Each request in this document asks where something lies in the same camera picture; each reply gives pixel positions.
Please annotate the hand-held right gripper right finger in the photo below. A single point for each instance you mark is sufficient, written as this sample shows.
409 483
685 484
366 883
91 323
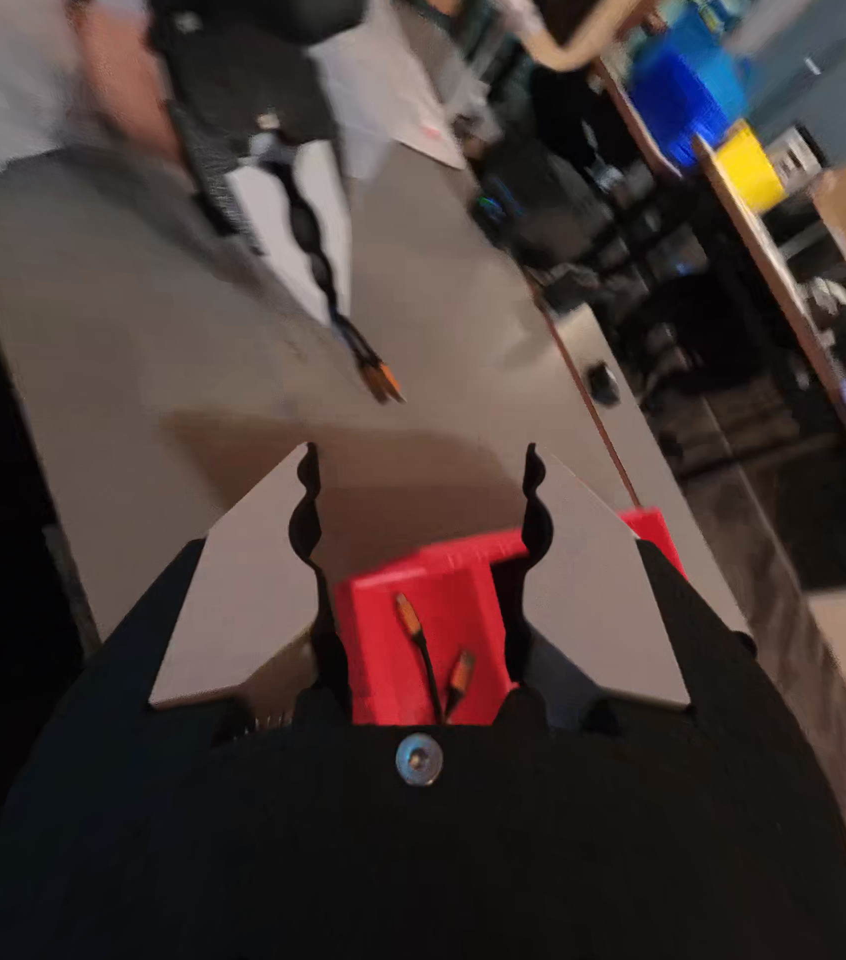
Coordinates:
595 600

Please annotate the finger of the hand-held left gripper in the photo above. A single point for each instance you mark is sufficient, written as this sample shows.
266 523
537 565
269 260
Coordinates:
333 210
269 217

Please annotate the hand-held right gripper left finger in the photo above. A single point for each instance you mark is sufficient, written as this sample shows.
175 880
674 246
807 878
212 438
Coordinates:
243 600

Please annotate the red plastic bin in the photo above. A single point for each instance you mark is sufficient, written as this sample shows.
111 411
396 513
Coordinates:
468 592

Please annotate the person's left forearm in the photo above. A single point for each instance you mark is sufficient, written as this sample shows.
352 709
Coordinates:
119 67

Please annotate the black table clamp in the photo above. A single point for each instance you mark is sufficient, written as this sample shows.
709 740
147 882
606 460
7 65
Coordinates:
603 384

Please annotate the person's grey shirt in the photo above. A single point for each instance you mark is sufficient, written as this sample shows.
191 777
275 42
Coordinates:
3 75

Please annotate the wooden background table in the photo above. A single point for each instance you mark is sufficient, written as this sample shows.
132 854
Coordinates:
783 289

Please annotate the blue storage bin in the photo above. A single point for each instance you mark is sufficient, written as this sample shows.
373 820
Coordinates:
682 97

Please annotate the yellow storage bin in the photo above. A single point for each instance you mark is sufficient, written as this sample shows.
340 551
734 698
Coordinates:
749 169

